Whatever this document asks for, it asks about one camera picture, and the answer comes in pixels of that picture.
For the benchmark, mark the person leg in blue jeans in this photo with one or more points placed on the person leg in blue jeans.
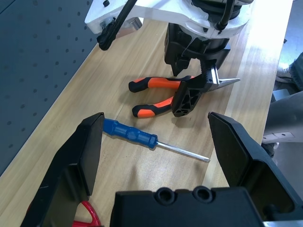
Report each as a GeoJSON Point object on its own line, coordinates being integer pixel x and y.
{"type": "Point", "coordinates": [297, 71]}

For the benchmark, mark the small blue screwdriver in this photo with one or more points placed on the small blue screwdriver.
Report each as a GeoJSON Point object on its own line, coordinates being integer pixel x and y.
{"type": "Point", "coordinates": [130, 133]}

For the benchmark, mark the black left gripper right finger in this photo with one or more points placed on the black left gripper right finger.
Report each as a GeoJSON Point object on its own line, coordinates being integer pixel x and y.
{"type": "Point", "coordinates": [236, 153]}

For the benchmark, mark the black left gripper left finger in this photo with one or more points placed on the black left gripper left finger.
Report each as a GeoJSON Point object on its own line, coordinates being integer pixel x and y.
{"type": "Point", "coordinates": [68, 165]}

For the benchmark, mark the dark grey metal pegboard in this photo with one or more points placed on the dark grey metal pegboard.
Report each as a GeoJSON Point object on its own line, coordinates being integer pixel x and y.
{"type": "Point", "coordinates": [35, 59]}

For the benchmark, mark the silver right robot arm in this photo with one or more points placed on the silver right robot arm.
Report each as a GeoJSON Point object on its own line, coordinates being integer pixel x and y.
{"type": "Point", "coordinates": [213, 3]}

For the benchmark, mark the orange black needle-nose pliers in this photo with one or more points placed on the orange black needle-nose pliers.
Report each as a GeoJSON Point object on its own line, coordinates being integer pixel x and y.
{"type": "Point", "coordinates": [156, 82]}

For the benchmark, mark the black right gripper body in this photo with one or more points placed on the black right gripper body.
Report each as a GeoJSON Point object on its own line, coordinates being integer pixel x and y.
{"type": "Point", "coordinates": [201, 48]}

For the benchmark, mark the silver right robot leg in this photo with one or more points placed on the silver right robot leg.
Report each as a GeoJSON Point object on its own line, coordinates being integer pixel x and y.
{"type": "Point", "coordinates": [284, 113]}

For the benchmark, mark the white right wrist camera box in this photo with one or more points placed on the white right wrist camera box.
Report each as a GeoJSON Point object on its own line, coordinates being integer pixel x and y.
{"type": "Point", "coordinates": [165, 11]}

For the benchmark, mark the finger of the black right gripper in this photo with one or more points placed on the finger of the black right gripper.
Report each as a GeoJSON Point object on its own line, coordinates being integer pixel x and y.
{"type": "Point", "coordinates": [181, 65]}
{"type": "Point", "coordinates": [187, 99]}

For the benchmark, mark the grey foot pedal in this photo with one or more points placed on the grey foot pedal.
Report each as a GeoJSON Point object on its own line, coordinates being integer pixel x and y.
{"type": "Point", "coordinates": [279, 95]}

